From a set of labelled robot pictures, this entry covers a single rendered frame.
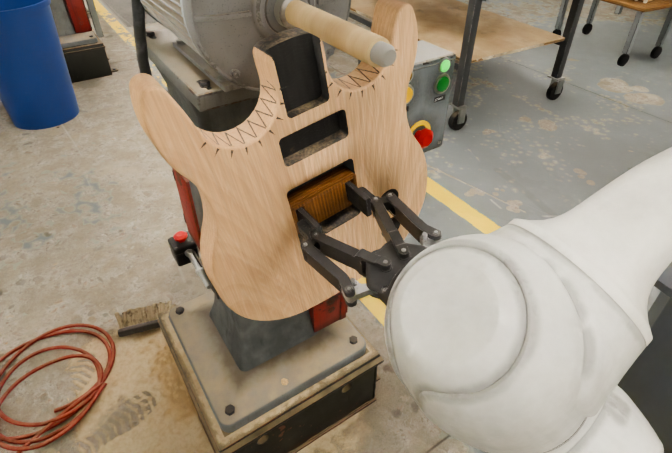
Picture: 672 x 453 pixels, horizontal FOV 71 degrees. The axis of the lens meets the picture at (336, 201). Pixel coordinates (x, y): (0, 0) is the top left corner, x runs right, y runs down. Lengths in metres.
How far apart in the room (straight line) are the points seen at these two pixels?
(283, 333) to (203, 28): 0.89
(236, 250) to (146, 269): 1.58
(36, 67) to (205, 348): 2.32
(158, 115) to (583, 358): 0.39
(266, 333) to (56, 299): 1.10
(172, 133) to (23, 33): 2.83
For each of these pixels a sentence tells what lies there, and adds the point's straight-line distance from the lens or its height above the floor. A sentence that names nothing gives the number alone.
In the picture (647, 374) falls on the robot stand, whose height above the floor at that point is 0.45.
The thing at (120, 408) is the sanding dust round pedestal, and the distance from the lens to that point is 1.77.
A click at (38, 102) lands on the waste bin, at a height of 0.18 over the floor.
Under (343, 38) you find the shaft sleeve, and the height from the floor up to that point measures 1.26.
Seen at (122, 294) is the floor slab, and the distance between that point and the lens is 2.09.
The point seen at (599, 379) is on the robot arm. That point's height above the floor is 1.21.
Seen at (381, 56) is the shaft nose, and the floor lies 1.25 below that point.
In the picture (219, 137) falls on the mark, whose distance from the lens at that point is 0.53.
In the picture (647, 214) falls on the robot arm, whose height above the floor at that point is 1.26.
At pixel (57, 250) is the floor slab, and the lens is 2.42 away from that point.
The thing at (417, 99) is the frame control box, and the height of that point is 1.05.
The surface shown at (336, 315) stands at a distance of 1.40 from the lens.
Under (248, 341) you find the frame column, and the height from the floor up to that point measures 0.39.
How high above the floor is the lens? 1.43
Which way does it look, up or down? 37 degrees down
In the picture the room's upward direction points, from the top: straight up
